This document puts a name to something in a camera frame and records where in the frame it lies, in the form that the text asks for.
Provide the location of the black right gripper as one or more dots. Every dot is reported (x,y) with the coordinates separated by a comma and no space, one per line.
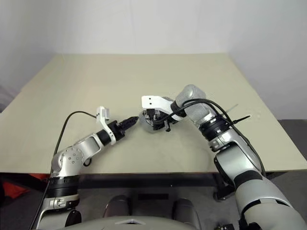
(158,121)

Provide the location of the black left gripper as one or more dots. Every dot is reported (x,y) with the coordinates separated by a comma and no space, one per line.
(117,131)

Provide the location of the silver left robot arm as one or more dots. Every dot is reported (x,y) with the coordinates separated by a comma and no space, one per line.
(72,158)

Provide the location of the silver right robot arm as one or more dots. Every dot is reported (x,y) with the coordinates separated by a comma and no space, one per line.
(239,163)

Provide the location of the dark rounded shape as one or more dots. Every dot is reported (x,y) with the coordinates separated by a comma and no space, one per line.
(184,206)
(117,206)

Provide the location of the grey robot torso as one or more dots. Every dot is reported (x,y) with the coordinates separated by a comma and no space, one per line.
(146,224)

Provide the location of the greyish mauve cloth cover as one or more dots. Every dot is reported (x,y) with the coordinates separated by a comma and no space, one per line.
(7,98)

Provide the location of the orange red cloth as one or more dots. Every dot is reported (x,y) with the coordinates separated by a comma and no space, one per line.
(16,189)

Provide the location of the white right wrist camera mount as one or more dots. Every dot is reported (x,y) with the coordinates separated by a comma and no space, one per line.
(153,101)

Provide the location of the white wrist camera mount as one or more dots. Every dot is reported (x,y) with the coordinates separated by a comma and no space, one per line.
(153,101)
(102,117)

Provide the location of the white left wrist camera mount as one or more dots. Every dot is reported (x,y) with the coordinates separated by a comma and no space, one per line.
(102,117)

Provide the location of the black table frame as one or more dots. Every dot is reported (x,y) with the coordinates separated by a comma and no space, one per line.
(144,180)

